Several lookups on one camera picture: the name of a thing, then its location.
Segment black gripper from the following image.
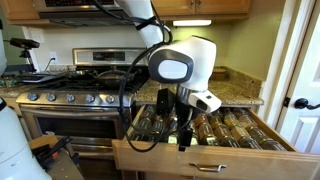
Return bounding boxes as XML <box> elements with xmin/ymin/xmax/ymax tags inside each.
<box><xmin>175</xmin><ymin>99</ymin><xmax>195</xmax><ymax>153</ymax></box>

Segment light wooden spice drawer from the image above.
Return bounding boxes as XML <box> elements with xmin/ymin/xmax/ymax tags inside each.
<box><xmin>111</xmin><ymin>104</ymin><xmax>320</xmax><ymax>180</ymax></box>

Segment mustard seeds labelled spice jar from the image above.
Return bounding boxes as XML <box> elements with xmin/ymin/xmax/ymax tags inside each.
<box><xmin>166</xmin><ymin>132</ymin><xmax>181</xmax><ymax>145</ymax></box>

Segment nutmeg labelled spice jar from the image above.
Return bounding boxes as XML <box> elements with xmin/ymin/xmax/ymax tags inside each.
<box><xmin>166</xmin><ymin>123</ymin><xmax>178</xmax><ymax>134</ymax></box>

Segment labelled glass spice jar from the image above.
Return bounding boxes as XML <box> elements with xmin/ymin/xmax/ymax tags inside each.
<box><xmin>223</xmin><ymin>114</ymin><xmax>241</xmax><ymax>128</ymax></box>
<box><xmin>197</xmin><ymin>122</ymin><xmax>214</xmax><ymax>135</ymax></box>
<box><xmin>194</xmin><ymin>113</ymin><xmax>209</xmax><ymax>125</ymax></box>
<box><xmin>248</xmin><ymin>126</ymin><xmax>272</xmax><ymax>141</ymax></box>
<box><xmin>199</xmin><ymin>132</ymin><xmax>219</xmax><ymax>147</ymax></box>
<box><xmin>229</xmin><ymin>124</ymin><xmax>251</xmax><ymax>139</ymax></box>
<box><xmin>239</xmin><ymin>115</ymin><xmax>259</xmax><ymax>129</ymax></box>
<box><xmin>238</xmin><ymin>136</ymin><xmax>263</xmax><ymax>150</ymax></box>
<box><xmin>143</xmin><ymin>105</ymin><xmax>157</xmax><ymax>116</ymax></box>
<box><xmin>209</xmin><ymin>113</ymin><xmax>225</xmax><ymax>126</ymax></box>
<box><xmin>259</xmin><ymin>138</ymin><xmax>288</xmax><ymax>152</ymax></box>
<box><xmin>221</xmin><ymin>134</ymin><xmax>242</xmax><ymax>149</ymax></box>
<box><xmin>233</xmin><ymin>107</ymin><xmax>249</xmax><ymax>118</ymax></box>
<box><xmin>214</xmin><ymin>123</ymin><xmax>234</xmax><ymax>138</ymax></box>

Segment red chili labelled spice jar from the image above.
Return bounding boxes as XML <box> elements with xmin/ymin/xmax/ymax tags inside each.
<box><xmin>167</xmin><ymin>114</ymin><xmax>179</xmax><ymax>125</ymax></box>

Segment garam masala labelled spice jar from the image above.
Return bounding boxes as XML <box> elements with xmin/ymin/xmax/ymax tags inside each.
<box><xmin>151</xmin><ymin>123</ymin><xmax>166</xmax><ymax>135</ymax></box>

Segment urfa biber labelled spice jar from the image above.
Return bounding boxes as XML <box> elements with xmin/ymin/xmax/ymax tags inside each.
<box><xmin>148</xmin><ymin>133</ymin><xmax>165</xmax><ymax>143</ymax></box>

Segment cumin labelled spice jar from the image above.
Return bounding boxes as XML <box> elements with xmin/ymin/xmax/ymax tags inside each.
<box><xmin>136</xmin><ymin>123</ymin><xmax>153</xmax><ymax>134</ymax></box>

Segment sumac labelled spice jar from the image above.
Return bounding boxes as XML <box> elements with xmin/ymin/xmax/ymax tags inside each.
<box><xmin>141</xmin><ymin>114</ymin><xmax>155</xmax><ymax>125</ymax></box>

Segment kalonji labelled spice jar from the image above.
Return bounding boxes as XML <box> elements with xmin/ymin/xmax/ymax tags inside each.
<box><xmin>132</xmin><ymin>132</ymin><xmax>150</xmax><ymax>142</ymax></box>

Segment round wooden trivet stack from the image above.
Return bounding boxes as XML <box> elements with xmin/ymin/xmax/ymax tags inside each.
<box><xmin>210</xmin><ymin>65</ymin><xmax>230</xmax><ymax>82</ymax></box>

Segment silver range knob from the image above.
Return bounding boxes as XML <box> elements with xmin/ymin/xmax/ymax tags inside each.
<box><xmin>84</xmin><ymin>93</ymin><xmax>96</xmax><ymax>104</ymax></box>
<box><xmin>27</xmin><ymin>92</ymin><xmax>39</xmax><ymax>102</ymax></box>
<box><xmin>65</xmin><ymin>93</ymin><xmax>77</xmax><ymax>104</ymax></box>
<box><xmin>45</xmin><ymin>92</ymin><xmax>57</xmax><ymax>103</ymax></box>
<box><xmin>104</xmin><ymin>94</ymin><xmax>116</xmax><ymax>105</ymax></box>

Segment steel pan lid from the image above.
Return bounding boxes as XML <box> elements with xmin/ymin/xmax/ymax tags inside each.
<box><xmin>97</xmin><ymin>68</ymin><xmax>130</xmax><ymax>82</ymax></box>

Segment under cabinet light strip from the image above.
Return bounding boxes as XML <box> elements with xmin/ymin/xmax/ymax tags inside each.
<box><xmin>172</xmin><ymin>19</ymin><xmax>213</xmax><ymax>28</ymax></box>

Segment white panel door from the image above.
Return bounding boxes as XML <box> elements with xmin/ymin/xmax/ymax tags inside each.
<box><xmin>276</xmin><ymin>0</ymin><xmax>320</xmax><ymax>155</ymax></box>

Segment black door lever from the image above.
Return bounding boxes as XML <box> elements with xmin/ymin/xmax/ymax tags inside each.
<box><xmin>294</xmin><ymin>97</ymin><xmax>320</xmax><ymax>111</ymax></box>

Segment stainless steel gas range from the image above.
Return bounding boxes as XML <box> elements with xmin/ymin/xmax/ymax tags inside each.
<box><xmin>15</xmin><ymin>47</ymin><xmax>149</xmax><ymax>180</ymax></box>

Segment black hand tools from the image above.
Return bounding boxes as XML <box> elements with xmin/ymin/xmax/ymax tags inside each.
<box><xmin>32</xmin><ymin>135</ymin><xmax>81</xmax><ymax>172</ymax></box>

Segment wooden block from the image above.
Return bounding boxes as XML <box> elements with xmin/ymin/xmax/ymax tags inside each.
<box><xmin>29</xmin><ymin>133</ymin><xmax>60</xmax><ymax>150</ymax></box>

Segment dark flat device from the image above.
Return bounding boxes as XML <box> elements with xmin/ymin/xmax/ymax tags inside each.
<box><xmin>14</xmin><ymin>71</ymin><xmax>68</xmax><ymax>84</ymax></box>

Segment stainless steel range hood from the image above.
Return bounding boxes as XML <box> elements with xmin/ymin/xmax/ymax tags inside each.
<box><xmin>33</xmin><ymin>0</ymin><xmax>136</xmax><ymax>27</ymax></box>

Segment green circuit board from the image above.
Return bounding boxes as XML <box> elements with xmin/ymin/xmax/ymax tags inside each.
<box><xmin>0</xmin><ymin>77</ymin><xmax>18</xmax><ymax>89</ymax></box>

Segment silver metal drawer handle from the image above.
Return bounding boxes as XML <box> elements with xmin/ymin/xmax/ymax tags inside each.
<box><xmin>188</xmin><ymin>162</ymin><xmax>228</xmax><ymax>173</ymax></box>

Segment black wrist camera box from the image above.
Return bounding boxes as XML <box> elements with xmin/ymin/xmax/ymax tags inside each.
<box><xmin>156</xmin><ymin>88</ymin><xmax>177</xmax><ymax>117</ymax></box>

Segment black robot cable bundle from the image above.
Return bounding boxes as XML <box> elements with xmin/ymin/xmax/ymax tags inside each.
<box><xmin>91</xmin><ymin>0</ymin><xmax>194</xmax><ymax>154</ymax></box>

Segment steel oven door handle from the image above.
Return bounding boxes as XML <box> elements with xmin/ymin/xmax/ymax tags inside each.
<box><xmin>19</xmin><ymin>107</ymin><xmax>122</xmax><ymax>118</ymax></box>

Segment white door frame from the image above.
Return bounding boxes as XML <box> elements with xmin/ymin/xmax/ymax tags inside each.
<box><xmin>259</xmin><ymin>0</ymin><xmax>316</xmax><ymax>129</ymax></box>

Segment wide wooden wall cabinet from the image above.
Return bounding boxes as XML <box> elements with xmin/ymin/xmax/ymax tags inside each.
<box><xmin>151</xmin><ymin>0</ymin><xmax>253</xmax><ymax>22</ymax></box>

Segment black power cord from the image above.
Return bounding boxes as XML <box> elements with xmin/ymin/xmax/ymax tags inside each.
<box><xmin>42</xmin><ymin>57</ymin><xmax>57</xmax><ymax>74</ymax></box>

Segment white wall outlet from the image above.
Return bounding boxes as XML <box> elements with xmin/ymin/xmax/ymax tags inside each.
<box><xmin>49</xmin><ymin>50</ymin><xmax>59</xmax><ymax>64</ymax></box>

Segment white light switch plate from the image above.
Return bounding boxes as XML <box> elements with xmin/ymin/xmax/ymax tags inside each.
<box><xmin>27</xmin><ymin>28</ymin><xmax>46</xmax><ymax>45</ymax></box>

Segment black camera on tripod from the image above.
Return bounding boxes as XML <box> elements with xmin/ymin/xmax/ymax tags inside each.
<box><xmin>9</xmin><ymin>37</ymin><xmax>41</xmax><ymax>73</ymax></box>

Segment narrow wooden wall cabinet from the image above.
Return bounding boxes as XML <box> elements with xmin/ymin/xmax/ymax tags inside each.
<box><xmin>0</xmin><ymin>0</ymin><xmax>43</xmax><ymax>26</ymax></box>

